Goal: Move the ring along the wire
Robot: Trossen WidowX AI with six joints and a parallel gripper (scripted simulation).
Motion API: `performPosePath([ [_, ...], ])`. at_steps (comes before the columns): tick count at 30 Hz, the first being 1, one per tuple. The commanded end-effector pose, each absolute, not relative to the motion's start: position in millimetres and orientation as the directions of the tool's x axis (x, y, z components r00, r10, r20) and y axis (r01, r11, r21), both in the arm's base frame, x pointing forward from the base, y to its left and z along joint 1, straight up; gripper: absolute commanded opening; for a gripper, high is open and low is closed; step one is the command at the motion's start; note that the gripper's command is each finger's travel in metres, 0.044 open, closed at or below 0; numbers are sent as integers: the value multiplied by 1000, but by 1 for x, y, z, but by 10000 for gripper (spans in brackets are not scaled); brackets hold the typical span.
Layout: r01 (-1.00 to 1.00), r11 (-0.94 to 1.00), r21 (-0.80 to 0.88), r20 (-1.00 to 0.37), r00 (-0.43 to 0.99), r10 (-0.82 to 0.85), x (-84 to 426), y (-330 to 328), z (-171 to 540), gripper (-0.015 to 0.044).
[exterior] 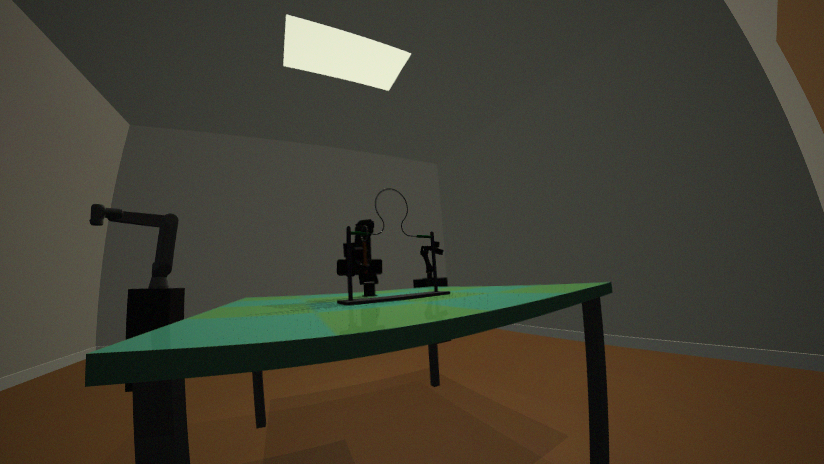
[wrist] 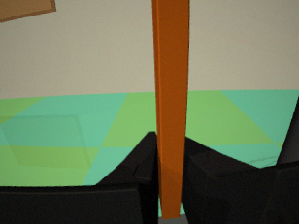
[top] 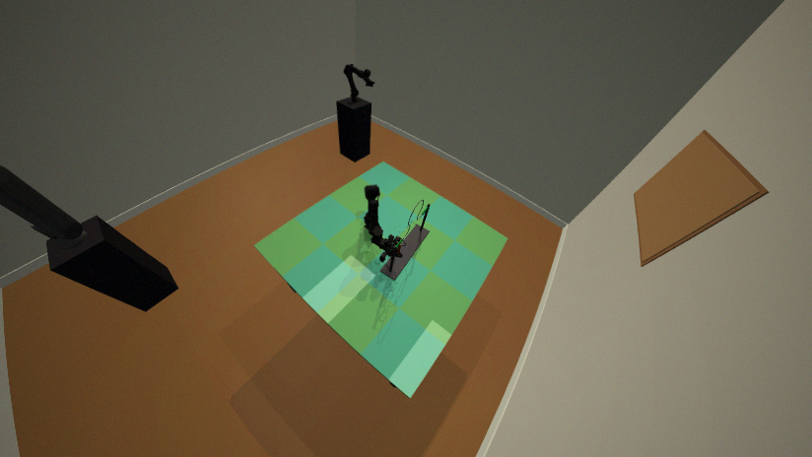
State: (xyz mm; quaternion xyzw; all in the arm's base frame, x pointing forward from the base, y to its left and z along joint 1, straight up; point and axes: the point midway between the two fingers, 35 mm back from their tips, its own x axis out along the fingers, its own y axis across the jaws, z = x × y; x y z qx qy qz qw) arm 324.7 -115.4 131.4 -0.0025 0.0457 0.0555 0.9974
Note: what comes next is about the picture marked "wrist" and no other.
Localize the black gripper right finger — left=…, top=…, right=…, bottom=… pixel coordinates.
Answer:
left=182, top=136, right=299, bottom=224

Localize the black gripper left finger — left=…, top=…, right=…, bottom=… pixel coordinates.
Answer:
left=0, top=131, right=160, bottom=224

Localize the orange bar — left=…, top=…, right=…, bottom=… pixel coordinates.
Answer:
left=152, top=0, right=190, bottom=220

